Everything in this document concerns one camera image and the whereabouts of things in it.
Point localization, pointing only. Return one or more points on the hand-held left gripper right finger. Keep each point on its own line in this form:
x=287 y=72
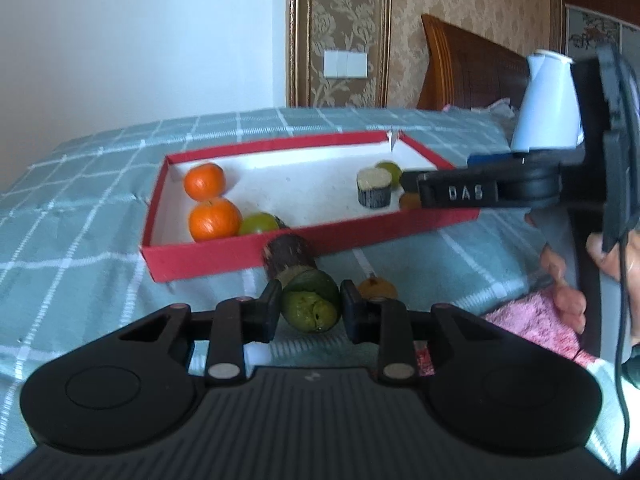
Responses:
x=348 y=305

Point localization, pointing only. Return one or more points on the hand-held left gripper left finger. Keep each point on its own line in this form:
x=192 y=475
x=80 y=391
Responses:
x=272 y=307

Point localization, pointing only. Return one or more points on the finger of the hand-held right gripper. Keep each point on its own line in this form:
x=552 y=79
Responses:
x=460 y=192
x=487 y=158

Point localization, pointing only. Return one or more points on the green fruit chunk yellow flesh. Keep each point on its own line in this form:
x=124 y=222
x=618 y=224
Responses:
x=310 y=305

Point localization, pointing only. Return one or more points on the brown longan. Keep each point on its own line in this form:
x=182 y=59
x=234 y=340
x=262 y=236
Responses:
x=410 y=201
x=377 y=288

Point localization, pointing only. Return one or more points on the small green lime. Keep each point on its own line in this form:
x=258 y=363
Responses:
x=392 y=171

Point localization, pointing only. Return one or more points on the red cardboard box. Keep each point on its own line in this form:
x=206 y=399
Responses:
x=210 y=260

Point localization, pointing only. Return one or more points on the green mandarin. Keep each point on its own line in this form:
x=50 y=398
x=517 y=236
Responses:
x=257 y=223

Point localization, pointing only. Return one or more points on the large orange mandarin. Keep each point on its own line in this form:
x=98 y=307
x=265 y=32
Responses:
x=214 y=220

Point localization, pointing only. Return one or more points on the person's right hand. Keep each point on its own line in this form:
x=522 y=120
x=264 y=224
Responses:
x=567 y=300

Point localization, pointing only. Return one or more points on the pink cloth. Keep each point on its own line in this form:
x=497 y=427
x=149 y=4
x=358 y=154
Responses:
x=480 y=108

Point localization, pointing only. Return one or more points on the long dark sugarcane piece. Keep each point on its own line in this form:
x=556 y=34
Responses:
x=289 y=257

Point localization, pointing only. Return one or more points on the white jug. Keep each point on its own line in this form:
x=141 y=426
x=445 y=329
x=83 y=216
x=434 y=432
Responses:
x=545 y=110

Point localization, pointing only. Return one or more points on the short dark sugarcane piece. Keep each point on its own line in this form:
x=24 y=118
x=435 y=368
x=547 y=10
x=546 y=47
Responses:
x=374 y=187

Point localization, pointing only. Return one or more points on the wooden headboard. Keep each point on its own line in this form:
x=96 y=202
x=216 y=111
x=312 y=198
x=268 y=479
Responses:
x=470 y=70

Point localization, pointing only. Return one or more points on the framed floral panel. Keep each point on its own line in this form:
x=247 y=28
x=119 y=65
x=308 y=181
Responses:
x=592 y=30

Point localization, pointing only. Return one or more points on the small orange mandarin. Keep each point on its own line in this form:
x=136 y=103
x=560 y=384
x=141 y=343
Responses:
x=204 y=181

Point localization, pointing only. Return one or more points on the pink towel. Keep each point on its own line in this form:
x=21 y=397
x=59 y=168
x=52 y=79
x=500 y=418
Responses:
x=530 y=327

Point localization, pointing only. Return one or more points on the white wall switch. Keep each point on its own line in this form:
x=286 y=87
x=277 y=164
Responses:
x=345 y=64

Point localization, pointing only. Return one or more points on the gold framed wall panel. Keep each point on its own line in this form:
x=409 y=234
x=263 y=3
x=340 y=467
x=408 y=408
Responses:
x=340 y=20

